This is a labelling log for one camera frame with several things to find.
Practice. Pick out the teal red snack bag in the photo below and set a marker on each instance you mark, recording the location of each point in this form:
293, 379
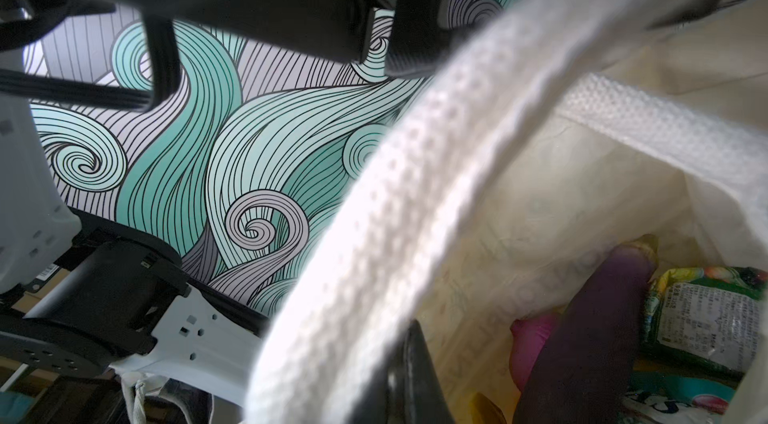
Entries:
654, 397

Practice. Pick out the cream canvas grocery bag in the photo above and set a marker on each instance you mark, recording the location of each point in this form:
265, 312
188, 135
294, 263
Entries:
565, 128

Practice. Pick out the large yellow banana bunch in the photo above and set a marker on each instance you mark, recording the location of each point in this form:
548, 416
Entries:
485, 411

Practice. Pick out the purple onion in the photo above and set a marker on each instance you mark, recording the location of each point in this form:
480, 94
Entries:
529, 337

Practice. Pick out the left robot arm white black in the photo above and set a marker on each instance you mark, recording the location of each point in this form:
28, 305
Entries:
167, 169

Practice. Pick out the green yellow snack bag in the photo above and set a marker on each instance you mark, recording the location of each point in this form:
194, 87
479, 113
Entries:
706, 317

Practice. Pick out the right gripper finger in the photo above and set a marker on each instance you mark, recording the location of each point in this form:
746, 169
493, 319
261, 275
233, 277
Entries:
406, 388

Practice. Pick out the light purple eggplant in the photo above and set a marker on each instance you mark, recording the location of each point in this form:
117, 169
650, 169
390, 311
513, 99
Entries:
584, 368

